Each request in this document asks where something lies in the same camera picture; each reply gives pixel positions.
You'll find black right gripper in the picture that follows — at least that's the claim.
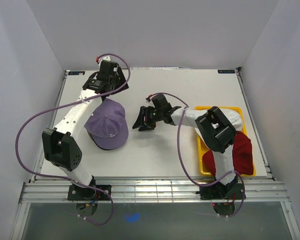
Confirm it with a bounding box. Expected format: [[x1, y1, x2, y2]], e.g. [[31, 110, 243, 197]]
[[132, 106, 163, 132]]

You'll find lavender LA baseball cap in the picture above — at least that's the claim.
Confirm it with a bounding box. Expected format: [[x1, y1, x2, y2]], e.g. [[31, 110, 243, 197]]
[[84, 98, 129, 149]]

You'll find black NY baseball cap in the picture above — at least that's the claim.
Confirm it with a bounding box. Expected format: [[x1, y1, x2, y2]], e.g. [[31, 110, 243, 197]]
[[88, 132, 115, 151]]

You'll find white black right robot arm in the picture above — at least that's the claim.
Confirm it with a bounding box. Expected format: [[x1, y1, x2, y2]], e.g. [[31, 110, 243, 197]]
[[132, 93, 243, 199]]

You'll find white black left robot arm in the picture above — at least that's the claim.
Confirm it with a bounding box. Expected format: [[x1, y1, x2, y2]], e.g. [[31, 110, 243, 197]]
[[42, 53, 129, 200]]

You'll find dark label sticker left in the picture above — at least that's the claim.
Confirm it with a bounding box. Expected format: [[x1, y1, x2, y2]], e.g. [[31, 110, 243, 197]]
[[68, 71, 85, 76]]

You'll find dark label sticker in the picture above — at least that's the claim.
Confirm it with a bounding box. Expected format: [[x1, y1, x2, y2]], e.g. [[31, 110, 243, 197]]
[[68, 71, 85, 76], [217, 69, 236, 74]]

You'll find yellow plastic tray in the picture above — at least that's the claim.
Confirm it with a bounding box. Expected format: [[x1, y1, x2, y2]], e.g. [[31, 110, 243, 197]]
[[196, 106, 256, 177]]

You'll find dark label sticker right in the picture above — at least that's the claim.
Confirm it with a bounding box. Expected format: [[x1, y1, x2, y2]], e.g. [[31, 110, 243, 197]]
[[217, 69, 236, 74]]

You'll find red LA baseball cap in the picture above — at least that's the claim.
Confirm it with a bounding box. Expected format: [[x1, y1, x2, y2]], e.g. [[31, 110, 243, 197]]
[[202, 131, 255, 176]]

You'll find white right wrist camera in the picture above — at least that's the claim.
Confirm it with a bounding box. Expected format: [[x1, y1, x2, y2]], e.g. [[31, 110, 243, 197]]
[[145, 95, 152, 103]]

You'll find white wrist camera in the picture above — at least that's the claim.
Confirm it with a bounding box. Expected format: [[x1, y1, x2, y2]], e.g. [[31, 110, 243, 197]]
[[145, 95, 152, 103], [96, 55, 111, 64]]

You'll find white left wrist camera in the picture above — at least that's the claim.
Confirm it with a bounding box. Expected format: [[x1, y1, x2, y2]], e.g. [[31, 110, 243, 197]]
[[96, 55, 111, 64]]

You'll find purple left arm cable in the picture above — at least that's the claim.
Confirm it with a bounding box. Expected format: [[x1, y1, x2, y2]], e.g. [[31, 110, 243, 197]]
[[15, 52, 132, 226]]

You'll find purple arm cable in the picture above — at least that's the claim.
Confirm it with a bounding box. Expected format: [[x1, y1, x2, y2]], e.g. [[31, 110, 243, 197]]
[[146, 92, 246, 221], [15, 52, 132, 226]]

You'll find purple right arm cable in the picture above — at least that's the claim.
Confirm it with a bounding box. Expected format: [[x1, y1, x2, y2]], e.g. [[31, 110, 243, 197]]
[[146, 92, 246, 221]]

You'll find paper strip at wall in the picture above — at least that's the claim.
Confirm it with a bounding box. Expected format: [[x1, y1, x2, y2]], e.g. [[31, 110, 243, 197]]
[[130, 66, 179, 70]]

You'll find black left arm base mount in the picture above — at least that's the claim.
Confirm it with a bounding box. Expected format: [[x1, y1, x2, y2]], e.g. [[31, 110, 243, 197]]
[[67, 184, 109, 201]]

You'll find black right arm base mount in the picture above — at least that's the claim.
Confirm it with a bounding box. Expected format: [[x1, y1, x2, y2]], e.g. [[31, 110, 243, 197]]
[[195, 183, 246, 200]]

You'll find aluminium frame rail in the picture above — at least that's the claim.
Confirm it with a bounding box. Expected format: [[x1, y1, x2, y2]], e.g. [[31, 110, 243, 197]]
[[19, 178, 290, 203]]

